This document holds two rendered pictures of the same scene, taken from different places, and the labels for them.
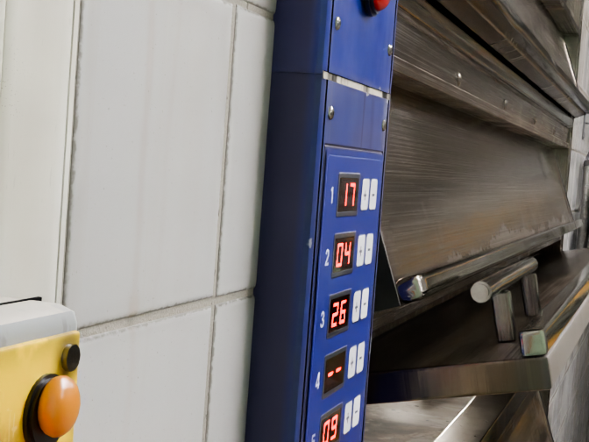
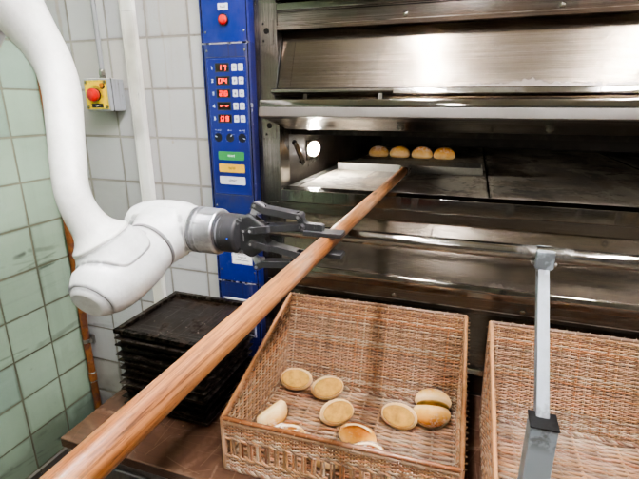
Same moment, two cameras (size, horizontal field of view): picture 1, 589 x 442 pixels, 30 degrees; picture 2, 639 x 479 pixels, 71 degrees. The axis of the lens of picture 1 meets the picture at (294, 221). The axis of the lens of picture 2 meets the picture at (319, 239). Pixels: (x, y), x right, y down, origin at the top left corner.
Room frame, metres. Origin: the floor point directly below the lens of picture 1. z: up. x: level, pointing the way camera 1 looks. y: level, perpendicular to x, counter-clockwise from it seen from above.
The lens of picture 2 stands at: (0.96, -1.42, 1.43)
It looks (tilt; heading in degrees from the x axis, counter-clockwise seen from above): 17 degrees down; 91
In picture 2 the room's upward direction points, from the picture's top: straight up
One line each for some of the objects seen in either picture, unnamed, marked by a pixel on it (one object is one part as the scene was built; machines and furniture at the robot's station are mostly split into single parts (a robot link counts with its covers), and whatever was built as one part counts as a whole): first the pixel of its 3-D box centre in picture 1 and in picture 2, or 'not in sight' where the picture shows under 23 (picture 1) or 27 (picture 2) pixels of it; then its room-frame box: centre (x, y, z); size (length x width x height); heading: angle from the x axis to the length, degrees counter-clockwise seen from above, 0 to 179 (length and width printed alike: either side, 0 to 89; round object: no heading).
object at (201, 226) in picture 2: not in sight; (212, 230); (0.75, -0.59, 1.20); 0.09 x 0.06 x 0.09; 72
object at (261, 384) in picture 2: not in sight; (356, 385); (1.05, -0.40, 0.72); 0.56 x 0.49 x 0.28; 163
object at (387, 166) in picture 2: not in sight; (413, 162); (1.34, 0.46, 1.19); 0.55 x 0.36 x 0.03; 162
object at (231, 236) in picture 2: not in sight; (245, 234); (0.81, -0.61, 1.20); 0.09 x 0.07 x 0.08; 162
